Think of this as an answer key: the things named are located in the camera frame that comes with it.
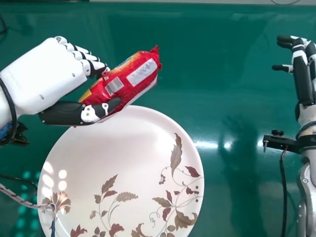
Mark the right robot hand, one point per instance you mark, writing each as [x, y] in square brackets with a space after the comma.
[303, 81]

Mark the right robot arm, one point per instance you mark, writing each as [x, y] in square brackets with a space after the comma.
[308, 197]

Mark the red biscuit packet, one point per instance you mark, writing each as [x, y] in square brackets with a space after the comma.
[133, 71]

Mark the plate with brown leaf pattern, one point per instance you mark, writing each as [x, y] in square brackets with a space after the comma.
[123, 160]

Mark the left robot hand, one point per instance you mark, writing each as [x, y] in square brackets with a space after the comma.
[42, 79]

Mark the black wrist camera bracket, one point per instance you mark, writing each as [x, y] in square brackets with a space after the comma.
[18, 134]
[279, 142]

